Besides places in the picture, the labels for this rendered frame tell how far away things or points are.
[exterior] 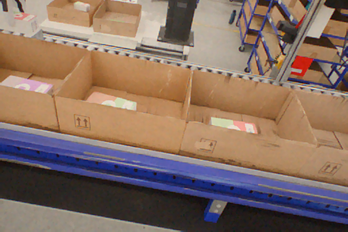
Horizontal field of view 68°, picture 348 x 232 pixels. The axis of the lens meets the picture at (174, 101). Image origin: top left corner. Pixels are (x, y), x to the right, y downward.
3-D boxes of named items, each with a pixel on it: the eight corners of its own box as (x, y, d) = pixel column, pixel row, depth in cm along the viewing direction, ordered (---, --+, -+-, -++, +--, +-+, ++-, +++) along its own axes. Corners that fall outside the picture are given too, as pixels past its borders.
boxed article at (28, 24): (11, 22, 87) (7, 9, 84) (40, 28, 87) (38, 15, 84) (1, 29, 82) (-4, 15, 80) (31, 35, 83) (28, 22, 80)
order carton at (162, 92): (184, 103, 107) (192, 69, 97) (178, 158, 84) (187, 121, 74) (92, 85, 106) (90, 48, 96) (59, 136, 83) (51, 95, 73)
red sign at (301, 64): (303, 76, 162) (312, 58, 154) (303, 77, 161) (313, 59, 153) (278, 71, 162) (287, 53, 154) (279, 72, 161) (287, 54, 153)
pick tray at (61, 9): (104, 8, 206) (104, -4, 199) (90, 28, 176) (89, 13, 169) (68, 2, 204) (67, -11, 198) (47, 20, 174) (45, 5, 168)
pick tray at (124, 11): (141, 17, 204) (142, 4, 198) (135, 38, 174) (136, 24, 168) (105, 11, 201) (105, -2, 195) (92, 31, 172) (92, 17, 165)
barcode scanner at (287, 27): (270, 33, 152) (279, 17, 146) (288, 40, 154) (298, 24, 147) (272, 38, 147) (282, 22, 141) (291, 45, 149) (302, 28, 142)
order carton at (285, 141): (275, 120, 108) (293, 88, 97) (293, 179, 85) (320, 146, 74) (183, 103, 107) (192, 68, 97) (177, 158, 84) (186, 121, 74)
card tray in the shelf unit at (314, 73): (273, 52, 242) (277, 43, 236) (304, 59, 241) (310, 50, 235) (281, 75, 210) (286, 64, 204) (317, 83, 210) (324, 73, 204)
